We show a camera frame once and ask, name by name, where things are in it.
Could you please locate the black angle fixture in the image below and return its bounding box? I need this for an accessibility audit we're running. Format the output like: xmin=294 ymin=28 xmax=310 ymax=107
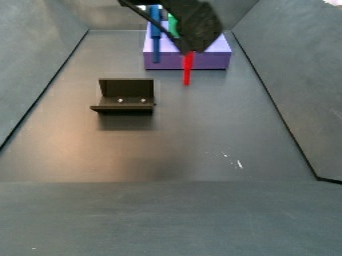
xmin=90 ymin=78 xmax=157 ymax=113

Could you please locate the green block left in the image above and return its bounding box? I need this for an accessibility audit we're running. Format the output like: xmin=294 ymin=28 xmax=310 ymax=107
xmin=167 ymin=13 xmax=179 ymax=38

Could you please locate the blue peg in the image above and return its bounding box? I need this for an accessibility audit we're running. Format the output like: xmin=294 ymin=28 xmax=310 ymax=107
xmin=150 ymin=5 xmax=162 ymax=63

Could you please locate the purple base block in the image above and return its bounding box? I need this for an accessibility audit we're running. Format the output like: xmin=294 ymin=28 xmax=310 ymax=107
xmin=142 ymin=20 xmax=234 ymax=71

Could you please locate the black camera cable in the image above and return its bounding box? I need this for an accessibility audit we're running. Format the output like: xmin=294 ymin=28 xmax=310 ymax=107
xmin=117 ymin=0 xmax=182 ymax=43

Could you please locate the red peg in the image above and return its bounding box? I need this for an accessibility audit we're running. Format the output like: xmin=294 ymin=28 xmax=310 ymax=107
xmin=183 ymin=51 xmax=195 ymax=86

